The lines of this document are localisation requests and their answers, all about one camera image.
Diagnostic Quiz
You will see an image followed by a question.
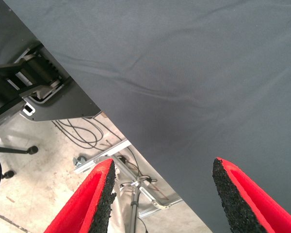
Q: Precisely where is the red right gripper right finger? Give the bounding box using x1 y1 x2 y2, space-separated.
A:
212 157 291 233

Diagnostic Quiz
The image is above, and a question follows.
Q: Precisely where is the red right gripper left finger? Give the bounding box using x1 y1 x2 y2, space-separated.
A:
44 158 117 233

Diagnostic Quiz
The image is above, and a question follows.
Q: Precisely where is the grey metal stand pole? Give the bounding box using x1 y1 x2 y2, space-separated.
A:
113 157 143 233

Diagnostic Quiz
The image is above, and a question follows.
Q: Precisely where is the white bent metal tube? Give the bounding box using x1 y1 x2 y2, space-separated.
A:
139 185 172 210

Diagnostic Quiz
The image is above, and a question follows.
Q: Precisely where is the short black stand leg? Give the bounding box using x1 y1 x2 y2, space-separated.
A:
0 157 16 180

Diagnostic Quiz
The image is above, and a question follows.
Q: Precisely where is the dark grey table cloth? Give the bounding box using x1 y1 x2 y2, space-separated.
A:
3 0 291 233

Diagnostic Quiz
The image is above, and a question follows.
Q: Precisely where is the metal corner bracket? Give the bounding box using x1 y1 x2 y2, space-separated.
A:
72 156 88 168

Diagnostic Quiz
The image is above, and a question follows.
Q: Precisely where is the long aluminium profile rail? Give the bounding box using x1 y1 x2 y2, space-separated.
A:
74 139 132 174

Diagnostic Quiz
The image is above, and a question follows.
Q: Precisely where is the thin black floor cable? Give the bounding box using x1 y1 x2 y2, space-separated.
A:
52 116 128 151

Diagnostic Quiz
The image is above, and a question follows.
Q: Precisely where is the short aluminium profile rail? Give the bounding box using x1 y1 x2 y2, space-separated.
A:
137 198 183 218

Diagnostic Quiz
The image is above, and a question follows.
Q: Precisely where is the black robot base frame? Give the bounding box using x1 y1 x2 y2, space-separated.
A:
0 0 103 132

